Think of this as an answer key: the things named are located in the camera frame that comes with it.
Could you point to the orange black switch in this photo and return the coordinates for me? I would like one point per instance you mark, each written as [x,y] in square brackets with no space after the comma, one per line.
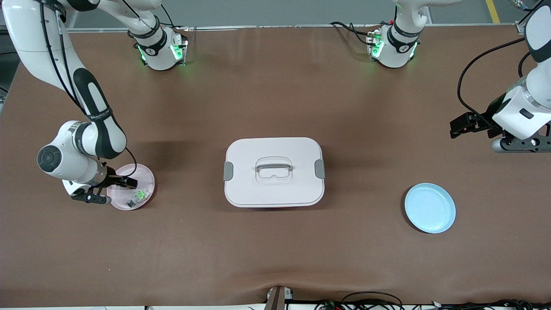
[129,181]

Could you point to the metal table edge bracket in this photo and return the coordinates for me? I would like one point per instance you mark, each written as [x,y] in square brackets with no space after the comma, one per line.
[277,298]

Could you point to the silver table edge rail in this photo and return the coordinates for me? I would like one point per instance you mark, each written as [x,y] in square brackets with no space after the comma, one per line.
[280,26]

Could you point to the pink round plate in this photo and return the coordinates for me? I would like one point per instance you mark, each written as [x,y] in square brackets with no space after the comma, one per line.
[144,174]

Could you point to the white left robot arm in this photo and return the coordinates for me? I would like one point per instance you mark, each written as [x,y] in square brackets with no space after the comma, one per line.
[398,47]

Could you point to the light blue round plate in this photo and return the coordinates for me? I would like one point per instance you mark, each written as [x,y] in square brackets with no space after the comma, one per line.
[430,209]

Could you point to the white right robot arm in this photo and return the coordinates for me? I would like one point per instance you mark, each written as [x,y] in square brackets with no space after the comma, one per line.
[86,146]

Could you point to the white lidded box grey latches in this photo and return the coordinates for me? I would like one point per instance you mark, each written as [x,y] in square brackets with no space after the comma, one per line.
[275,189]

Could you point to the aluminium frame profile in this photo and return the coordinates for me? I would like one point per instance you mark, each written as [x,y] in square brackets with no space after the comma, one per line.
[523,21]

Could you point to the green switch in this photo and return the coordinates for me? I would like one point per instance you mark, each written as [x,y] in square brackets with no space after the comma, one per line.
[140,197]

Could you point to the brown table mat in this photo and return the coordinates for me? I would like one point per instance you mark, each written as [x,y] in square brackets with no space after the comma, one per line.
[275,249]

